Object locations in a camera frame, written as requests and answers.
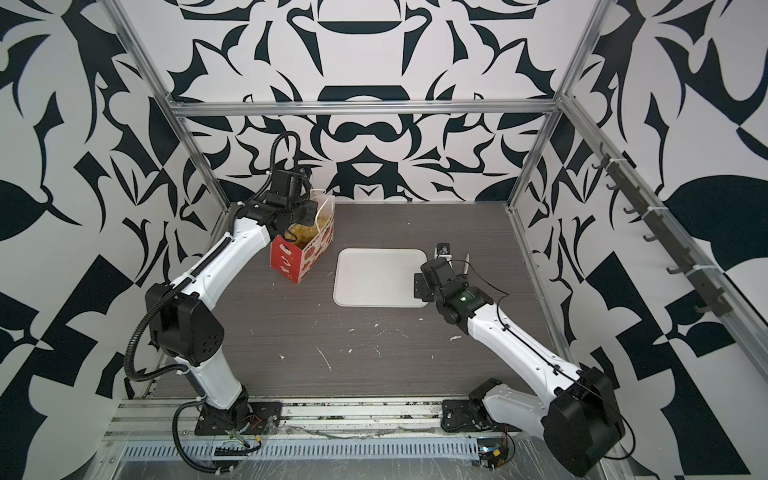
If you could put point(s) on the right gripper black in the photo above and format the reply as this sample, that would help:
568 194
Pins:
421 282

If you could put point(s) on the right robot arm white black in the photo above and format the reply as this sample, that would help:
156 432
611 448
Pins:
572 409

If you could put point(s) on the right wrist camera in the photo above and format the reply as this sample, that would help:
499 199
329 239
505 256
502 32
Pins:
443 250

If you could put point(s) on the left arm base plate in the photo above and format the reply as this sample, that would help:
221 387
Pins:
255 418

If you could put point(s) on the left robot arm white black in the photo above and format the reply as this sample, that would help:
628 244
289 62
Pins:
180 314

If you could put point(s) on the white slotted cable duct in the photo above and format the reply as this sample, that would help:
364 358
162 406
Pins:
461 448

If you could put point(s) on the red white paper bag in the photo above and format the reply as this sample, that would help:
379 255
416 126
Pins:
295 257

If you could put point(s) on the small circuit board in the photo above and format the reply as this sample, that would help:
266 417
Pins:
493 453

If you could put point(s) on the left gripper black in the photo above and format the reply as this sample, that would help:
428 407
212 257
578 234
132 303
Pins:
311 212

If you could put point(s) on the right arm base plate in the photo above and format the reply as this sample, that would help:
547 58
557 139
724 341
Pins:
467 416

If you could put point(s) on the white plastic tray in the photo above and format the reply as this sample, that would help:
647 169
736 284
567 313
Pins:
377 278

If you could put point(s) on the grey wall hook rack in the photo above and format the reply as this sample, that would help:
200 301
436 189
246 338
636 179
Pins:
665 230

